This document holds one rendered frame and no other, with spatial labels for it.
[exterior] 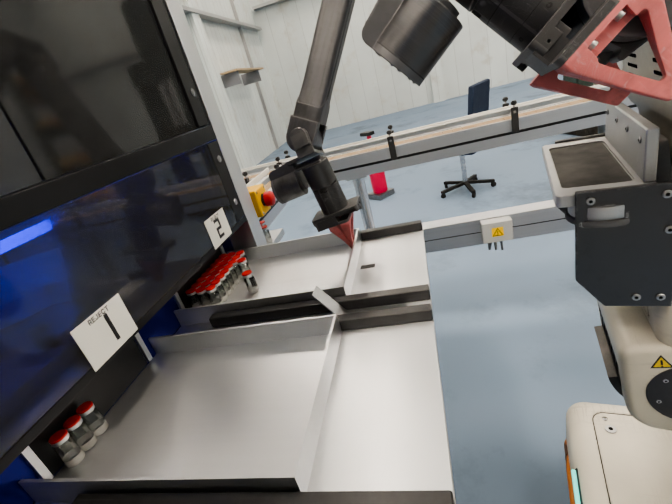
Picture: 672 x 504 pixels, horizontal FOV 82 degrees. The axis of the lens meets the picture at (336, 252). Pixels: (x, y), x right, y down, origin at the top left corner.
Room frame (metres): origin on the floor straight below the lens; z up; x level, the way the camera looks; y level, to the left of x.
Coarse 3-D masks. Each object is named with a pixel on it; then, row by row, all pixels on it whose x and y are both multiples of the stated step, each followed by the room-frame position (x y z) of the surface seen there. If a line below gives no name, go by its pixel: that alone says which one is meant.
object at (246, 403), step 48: (192, 336) 0.57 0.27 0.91; (240, 336) 0.55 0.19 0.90; (288, 336) 0.52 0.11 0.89; (336, 336) 0.47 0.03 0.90; (144, 384) 0.51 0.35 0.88; (192, 384) 0.48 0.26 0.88; (240, 384) 0.45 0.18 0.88; (288, 384) 0.42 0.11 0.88; (144, 432) 0.41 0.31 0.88; (192, 432) 0.38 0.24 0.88; (240, 432) 0.36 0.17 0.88; (288, 432) 0.34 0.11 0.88; (48, 480) 0.33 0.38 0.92; (96, 480) 0.32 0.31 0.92; (144, 480) 0.30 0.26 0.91; (192, 480) 0.28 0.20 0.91; (240, 480) 0.27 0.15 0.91; (288, 480) 0.26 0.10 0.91
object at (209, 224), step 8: (216, 216) 0.78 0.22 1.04; (224, 216) 0.81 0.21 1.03; (208, 224) 0.75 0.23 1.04; (216, 224) 0.77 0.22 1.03; (224, 224) 0.80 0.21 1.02; (208, 232) 0.74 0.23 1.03; (216, 232) 0.76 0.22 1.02; (224, 232) 0.79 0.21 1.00; (216, 240) 0.75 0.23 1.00; (224, 240) 0.78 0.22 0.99; (216, 248) 0.74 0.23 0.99
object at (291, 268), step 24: (312, 240) 0.86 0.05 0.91; (336, 240) 0.84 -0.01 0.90; (360, 240) 0.81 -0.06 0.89; (264, 264) 0.85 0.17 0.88; (288, 264) 0.81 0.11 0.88; (312, 264) 0.78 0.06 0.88; (336, 264) 0.74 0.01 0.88; (240, 288) 0.76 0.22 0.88; (264, 288) 0.73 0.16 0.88; (288, 288) 0.70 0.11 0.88; (312, 288) 0.67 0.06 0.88; (336, 288) 0.58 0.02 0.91; (192, 312) 0.66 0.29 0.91; (216, 312) 0.65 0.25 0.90
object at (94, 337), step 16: (112, 304) 0.47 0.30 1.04; (96, 320) 0.44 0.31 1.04; (112, 320) 0.46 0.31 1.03; (128, 320) 0.48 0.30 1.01; (80, 336) 0.41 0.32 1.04; (96, 336) 0.43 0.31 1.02; (112, 336) 0.45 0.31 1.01; (128, 336) 0.47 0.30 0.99; (96, 352) 0.42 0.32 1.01; (112, 352) 0.44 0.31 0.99; (96, 368) 0.41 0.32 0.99
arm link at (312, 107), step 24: (336, 0) 0.81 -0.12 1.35; (336, 24) 0.80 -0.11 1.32; (312, 48) 0.81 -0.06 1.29; (336, 48) 0.80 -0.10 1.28; (312, 72) 0.80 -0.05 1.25; (336, 72) 0.81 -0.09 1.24; (312, 96) 0.79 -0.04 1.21; (312, 120) 0.78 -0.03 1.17; (288, 144) 0.78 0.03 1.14; (312, 144) 0.77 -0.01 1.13
